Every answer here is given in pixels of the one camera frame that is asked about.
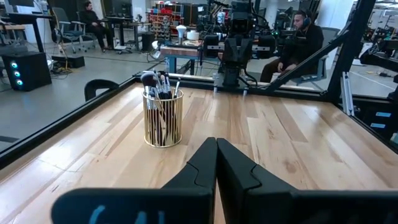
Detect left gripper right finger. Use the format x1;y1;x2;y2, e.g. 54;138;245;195
216;138;398;224

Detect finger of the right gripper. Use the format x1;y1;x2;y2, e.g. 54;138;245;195
224;37;239;63
238;37;252;63

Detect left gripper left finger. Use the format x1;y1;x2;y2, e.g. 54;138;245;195
50;137;218;224

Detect thin black makeup brush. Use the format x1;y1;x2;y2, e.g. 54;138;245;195
164;73;174;141
151;70;164;141
169;77;182;138
145;88;158;138
158;71;169;141

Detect black makeup brush fluffy head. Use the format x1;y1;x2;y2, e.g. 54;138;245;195
140;72;165;144

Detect workbench with blue legs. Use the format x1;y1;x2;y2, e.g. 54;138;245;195
160;43;224;77

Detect shelf with coloured bins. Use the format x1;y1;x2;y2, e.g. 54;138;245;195
148;1;184;40

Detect person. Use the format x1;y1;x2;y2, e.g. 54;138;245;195
259;10;325;83
77;1;114;53

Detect black bin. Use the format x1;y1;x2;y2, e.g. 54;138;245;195
141;31;156;52

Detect dark office desk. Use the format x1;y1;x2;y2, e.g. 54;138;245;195
104;16;153;52

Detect black monitor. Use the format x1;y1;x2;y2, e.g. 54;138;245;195
102;0;133;18

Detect black labelled controller box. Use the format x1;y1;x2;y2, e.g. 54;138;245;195
354;99;398;142

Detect black low box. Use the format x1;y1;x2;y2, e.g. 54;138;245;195
51;55;86;70

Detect black computer tower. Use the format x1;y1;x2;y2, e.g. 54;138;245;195
1;51;53;92

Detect black standing desk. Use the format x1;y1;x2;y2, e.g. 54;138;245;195
0;12;52;54

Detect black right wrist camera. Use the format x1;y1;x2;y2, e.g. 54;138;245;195
230;1;255;34

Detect gold wire basket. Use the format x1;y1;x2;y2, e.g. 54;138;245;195
142;88;185;149

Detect silver aluminium bracket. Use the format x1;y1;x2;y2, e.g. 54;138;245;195
340;71;356;117

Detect black aluminium rig frame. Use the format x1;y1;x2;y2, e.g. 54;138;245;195
0;0;398;170

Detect black frame handle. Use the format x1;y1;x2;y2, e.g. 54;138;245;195
84;78;120;102

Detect tangled floor cables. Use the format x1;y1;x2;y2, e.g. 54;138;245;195
49;58;74;75

